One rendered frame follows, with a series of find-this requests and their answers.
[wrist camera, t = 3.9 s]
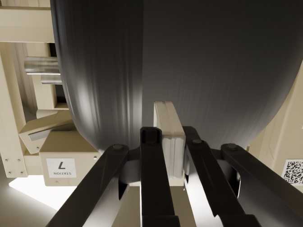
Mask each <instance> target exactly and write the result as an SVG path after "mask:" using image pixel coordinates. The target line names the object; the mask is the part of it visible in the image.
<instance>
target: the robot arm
mask: <svg viewBox="0 0 303 227"><path fill-rule="evenodd" d="M183 175H184V191H185V188H186V189H187V193H188V197H189V200H190V204H191V207H192V211H193V215H194V219H195V222H196V226H197V227H303V193H302V192H301V191H299V190H298V189H297V188H295V187H294V186H293V185H291V184H290V183H289V182H287V181H286V180H285V179H283V178H282V177H281V176H279V175H278V174H277V173H275V172H274V171H273V170H271V169H270V168H269V167H267V166H266V165H265V164H264V163H262V162H261V161H260V160H258V159H257V158H255V157H254V156H253V155H251V154H250V153H249V152H247V151H246V150H245V149H244V148H242V147H241V146H239V145H236V144H233V143H229V144H223V145H221V148H220V150H216V149H212V148H210V147H209V145H208V143H207V142H206V141H204V140H201V138H200V136H199V135H198V133H197V131H196V129H195V128H193V127H192V126H182V125H181V123H180V120H179V117H178V115H177V113H176V110H175V108H174V105H173V103H172V102H171V101H165V102H164V103H163V102H162V101H156V102H154V126H153V127H142V128H141V129H140V146H139V147H138V148H136V149H133V150H129V147H128V146H126V145H123V144H113V145H111V146H109V147H108V148H107V149H106V150H105V152H104V153H103V154H102V155H101V157H100V158H99V159H98V160H97V162H96V163H95V164H94V165H93V167H92V168H91V169H90V171H89V172H88V173H87V174H86V176H85V177H84V178H83V179H82V181H81V182H80V183H79V185H78V186H77V187H76V188H75V190H74V191H73V192H72V194H71V195H70V196H69V197H68V199H67V200H66V201H65V202H64V204H63V205H62V206H61V207H60V209H59V210H58V211H57V213H56V214H55V215H54V216H53V218H52V219H51V220H50V221H49V223H48V224H47V225H46V226H45V227H111V226H112V224H113V222H114V220H115V218H116V216H117V213H118V211H119V209H120V207H121V205H122V203H123V201H124V199H125V197H126V195H127V192H128V190H129V184H130V183H135V182H140V219H141V227H181V226H180V222H179V217H178V215H175V212H174V206H173V201H172V196H171V191H170V185H169V178H173V179H182V178H183ZM239 177H240V180H239Z"/></svg>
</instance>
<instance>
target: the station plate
mask: <svg viewBox="0 0 303 227"><path fill-rule="evenodd" d="M46 161H47V166H48V172H49V177H50V178H55V177H76V169H75V161H74V159H53V158H46Z"/></svg>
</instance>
